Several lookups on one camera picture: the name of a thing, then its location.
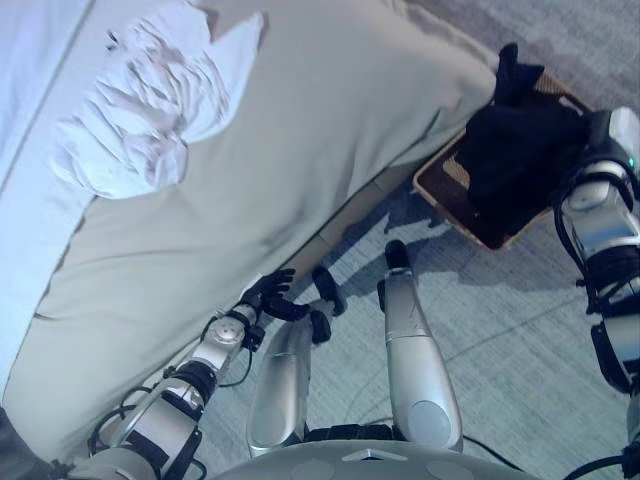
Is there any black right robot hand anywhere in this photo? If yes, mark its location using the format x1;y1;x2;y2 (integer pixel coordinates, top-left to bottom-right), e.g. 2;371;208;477
582;110;614;156

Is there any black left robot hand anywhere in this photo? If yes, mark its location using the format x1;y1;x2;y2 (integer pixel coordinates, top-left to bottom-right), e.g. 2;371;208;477
239;268;309;321

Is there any black garment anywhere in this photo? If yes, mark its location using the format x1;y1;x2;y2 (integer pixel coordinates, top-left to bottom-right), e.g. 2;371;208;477
457;43;594;201

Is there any white garment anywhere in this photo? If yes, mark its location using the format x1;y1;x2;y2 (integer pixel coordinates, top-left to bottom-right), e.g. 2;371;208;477
52;9;266;199

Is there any brown wicker basket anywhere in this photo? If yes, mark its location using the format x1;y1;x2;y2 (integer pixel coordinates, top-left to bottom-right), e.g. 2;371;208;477
413;67;597;251

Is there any large bed with beige cover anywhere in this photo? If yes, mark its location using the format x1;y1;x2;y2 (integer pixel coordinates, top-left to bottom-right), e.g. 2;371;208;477
0;0;501;466

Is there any silver left robot leg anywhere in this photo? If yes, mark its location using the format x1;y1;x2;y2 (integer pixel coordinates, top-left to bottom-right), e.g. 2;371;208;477
247;266;347;459

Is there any silver robot leg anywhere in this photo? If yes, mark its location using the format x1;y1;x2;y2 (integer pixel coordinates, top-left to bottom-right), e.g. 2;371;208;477
377;239;464;454
247;266;347;459

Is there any silver right robot leg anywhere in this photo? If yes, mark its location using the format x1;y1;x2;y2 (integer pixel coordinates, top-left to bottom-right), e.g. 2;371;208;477
377;239;464;454

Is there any grey robot torso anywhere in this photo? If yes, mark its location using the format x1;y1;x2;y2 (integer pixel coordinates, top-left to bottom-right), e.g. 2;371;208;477
64;439;526;480

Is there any white duvet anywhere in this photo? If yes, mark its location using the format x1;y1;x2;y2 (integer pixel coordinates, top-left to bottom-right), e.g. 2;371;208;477
0;0;96;191

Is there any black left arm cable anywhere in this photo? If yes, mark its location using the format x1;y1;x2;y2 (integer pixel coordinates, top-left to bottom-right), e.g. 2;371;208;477
87;339;251;480

